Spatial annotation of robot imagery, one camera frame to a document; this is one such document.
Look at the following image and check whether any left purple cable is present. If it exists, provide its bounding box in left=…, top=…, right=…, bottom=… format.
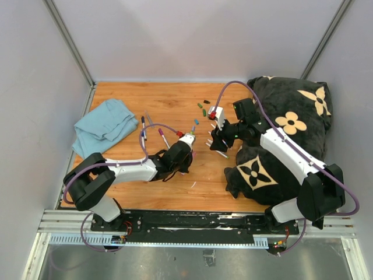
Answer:
left=62, top=124, right=181, bottom=253

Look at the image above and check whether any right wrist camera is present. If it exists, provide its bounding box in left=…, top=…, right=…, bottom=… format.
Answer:
left=207, top=106, right=225, bottom=131

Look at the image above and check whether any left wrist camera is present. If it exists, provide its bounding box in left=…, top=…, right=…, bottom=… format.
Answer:
left=179, top=133, right=196, bottom=148

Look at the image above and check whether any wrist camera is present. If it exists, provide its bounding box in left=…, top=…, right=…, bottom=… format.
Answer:
left=207, top=106, right=225, bottom=131
left=179, top=133, right=196, bottom=148

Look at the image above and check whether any purple cap marker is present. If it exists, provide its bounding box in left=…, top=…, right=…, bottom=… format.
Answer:
left=158, top=128, right=170, bottom=149

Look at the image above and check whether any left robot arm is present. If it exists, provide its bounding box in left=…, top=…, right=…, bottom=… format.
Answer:
left=64, top=137, right=193, bottom=231

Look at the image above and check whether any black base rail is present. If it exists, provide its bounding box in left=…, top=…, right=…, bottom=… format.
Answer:
left=37, top=208, right=356, bottom=250

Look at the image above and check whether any purple cable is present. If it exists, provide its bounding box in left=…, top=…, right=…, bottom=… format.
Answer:
left=62, top=124, right=181, bottom=253
left=215, top=80, right=360, bottom=257

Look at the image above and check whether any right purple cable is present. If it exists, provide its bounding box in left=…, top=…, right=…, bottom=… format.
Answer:
left=215, top=80, right=360, bottom=257

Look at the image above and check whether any black floral pillow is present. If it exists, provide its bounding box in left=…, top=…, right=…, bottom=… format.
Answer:
left=224, top=76, right=333, bottom=206

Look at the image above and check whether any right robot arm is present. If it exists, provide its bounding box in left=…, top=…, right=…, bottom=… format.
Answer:
left=207, top=98, right=346, bottom=233

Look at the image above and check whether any grey clear pen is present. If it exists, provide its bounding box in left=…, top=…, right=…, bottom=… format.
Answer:
left=145, top=110, right=154, bottom=127

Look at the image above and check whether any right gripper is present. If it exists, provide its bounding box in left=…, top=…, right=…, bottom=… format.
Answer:
left=210, top=117, right=246, bottom=152

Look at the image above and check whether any light blue cloth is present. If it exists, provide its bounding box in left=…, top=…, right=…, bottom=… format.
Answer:
left=72, top=99, right=139, bottom=159

